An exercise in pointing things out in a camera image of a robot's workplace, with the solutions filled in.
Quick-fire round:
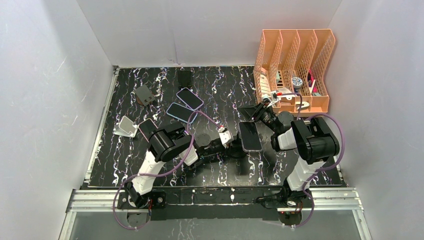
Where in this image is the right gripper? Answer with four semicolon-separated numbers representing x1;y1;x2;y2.
236;99;279;134

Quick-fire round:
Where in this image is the black round base phone stand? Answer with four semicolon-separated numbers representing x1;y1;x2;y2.
225;135;247;159

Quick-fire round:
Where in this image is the purple back magsafe phone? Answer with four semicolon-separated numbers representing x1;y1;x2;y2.
238;121;263;152

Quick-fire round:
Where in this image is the purple case phone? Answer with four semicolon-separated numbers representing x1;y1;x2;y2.
176;87;204;111

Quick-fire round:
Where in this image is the orange desk file organizer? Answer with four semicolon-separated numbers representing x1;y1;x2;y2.
253;29;336;117

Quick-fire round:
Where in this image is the pink case phone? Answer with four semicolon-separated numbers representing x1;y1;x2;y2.
138;118;158;141

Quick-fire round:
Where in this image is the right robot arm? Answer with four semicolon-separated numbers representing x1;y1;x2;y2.
237;103;341;208

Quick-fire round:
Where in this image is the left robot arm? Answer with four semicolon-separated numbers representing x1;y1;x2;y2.
124;119;234;208

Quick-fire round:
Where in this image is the blue case phone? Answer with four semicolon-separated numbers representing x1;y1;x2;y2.
166;102;198;124

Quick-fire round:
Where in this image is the black folding phone stand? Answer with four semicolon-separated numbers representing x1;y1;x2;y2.
177;70;193;90

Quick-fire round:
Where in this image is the dark wooden phone stand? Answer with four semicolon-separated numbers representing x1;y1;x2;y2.
135;85;156;106

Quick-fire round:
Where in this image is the silver metal phone stand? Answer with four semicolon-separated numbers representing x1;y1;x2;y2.
113;116;138;138

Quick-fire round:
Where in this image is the white oval label pack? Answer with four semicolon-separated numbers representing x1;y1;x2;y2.
258;72;271;97

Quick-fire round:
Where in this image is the white plastic packet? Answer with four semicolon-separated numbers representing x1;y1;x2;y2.
277;86;296;101

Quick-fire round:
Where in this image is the round blue lid jar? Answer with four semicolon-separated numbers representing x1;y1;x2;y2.
291;76;304;91

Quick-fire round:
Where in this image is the white flat card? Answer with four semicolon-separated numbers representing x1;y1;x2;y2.
309;79;316;94

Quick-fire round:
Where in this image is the magenta notebook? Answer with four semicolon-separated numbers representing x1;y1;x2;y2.
307;70;316;93

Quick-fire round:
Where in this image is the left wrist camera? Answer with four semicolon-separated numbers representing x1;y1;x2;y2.
218;126;234;148

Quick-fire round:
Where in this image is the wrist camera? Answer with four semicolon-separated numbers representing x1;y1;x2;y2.
218;126;234;148
261;91;282;107

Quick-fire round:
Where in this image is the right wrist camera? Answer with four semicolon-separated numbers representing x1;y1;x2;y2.
261;91;282;107

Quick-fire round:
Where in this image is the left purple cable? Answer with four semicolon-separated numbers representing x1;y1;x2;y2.
112;110;226;231

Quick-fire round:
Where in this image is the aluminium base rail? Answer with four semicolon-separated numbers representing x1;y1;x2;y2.
59;187;372;240

